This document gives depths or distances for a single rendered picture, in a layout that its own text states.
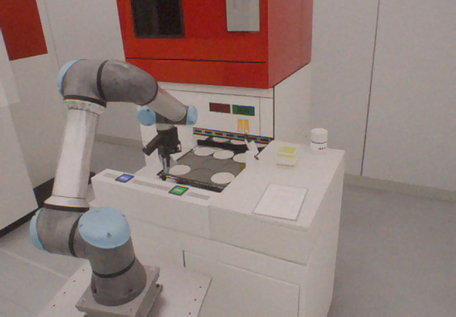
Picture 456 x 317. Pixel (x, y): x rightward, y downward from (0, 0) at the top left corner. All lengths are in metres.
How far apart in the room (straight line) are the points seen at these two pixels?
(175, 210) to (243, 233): 0.27
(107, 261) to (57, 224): 0.16
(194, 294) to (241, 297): 0.34
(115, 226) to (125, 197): 0.54
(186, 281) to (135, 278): 0.20
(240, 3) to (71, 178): 1.00
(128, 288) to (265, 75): 1.02
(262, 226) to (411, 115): 2.16
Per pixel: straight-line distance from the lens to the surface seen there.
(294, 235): 1.16
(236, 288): 1.41
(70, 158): 1.03
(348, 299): 2.30
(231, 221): 1.23
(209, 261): 1.39
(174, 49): 1.81
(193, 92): 1.86
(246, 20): 1.61
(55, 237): 1.02
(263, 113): 1.71
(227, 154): 1.76
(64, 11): 4.67
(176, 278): 1.19
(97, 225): 0.95
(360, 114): 3.17
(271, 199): 1.25
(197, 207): 1.27
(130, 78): 1.01
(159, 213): 1.39
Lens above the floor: 1.62
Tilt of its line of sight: 23 degrees down
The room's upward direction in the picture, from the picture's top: 3 degrees counter-clockwise
